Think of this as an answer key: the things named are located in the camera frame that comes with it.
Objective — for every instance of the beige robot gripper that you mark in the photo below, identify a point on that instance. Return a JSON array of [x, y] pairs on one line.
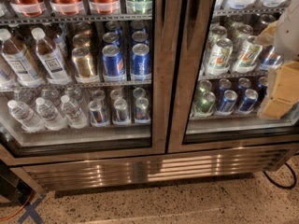
[[288, 36]]

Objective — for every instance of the glass fridge door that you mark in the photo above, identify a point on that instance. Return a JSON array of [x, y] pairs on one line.
[[205, 22], [124, 29]]

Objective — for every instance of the stainless steel fridge base grille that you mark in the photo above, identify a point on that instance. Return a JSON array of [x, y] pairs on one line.
[[140, 170]]

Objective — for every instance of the green white 7up can right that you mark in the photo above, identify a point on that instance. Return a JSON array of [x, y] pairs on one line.
[[247, 56]]

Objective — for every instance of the green white 7up can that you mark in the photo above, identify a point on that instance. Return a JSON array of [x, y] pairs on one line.
[[217, 63], [247, 56]]

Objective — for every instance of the blue can bottom shelf right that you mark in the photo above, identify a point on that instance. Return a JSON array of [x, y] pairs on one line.
[[247, 101]]

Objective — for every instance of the blue can shelf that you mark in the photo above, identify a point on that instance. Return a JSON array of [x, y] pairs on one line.
[[247, 101], [227, 103]]

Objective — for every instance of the blue can bottom shelf left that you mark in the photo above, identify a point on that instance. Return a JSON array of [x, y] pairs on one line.
[[227, 103]]

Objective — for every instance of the green white 7up can left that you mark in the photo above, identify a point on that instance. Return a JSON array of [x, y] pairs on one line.
[[217, 63]]

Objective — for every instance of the green can bottom shelf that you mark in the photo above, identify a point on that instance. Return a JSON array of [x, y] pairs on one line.
[[202, 107]]

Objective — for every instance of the blue pepsi can front right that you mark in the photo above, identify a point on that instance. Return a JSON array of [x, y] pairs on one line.
[[140, 62]]

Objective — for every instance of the blue pepsi can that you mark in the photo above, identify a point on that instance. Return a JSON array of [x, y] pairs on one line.
[[114, 68], [140, 62]]

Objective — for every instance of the small energy drink can right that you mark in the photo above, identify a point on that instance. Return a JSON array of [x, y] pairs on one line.
[[142, 110]]

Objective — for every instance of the small energy drink can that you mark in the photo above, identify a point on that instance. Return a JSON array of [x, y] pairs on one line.
[[142, 110], [98, 113], [121, 112]]

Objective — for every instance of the small energy drink can middle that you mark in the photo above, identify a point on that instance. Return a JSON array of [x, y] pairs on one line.
[[121, 112]]

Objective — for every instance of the blue pepsi can front left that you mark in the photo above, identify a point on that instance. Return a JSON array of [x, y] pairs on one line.
[[114, 68]]

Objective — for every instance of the small energy drink can left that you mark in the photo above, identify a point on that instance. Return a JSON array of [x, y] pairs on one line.
[[98, 113]]

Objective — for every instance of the gold soda can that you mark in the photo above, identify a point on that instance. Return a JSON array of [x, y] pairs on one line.
[[86, 70]]

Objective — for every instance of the water bottle right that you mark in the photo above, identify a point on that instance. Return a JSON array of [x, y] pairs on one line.
[[73, 112]]

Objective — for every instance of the water bottle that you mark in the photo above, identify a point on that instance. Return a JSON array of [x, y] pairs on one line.
[[50, 114], [26, 116], [73, 112]]

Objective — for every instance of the tea bottle white cap right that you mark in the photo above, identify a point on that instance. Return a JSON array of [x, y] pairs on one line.
[[51, 57]]

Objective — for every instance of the tea bottle white cap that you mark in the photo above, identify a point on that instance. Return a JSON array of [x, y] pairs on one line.
[[21, 60], [51, 57]]

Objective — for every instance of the water bottle middle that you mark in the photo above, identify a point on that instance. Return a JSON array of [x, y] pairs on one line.
[[50, 114]]

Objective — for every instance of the tea bottle white cap left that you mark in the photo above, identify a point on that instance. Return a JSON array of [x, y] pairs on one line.
[[21, 60]]

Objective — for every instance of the water bottle left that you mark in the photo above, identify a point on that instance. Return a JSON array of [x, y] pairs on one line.
[[26, 116]]

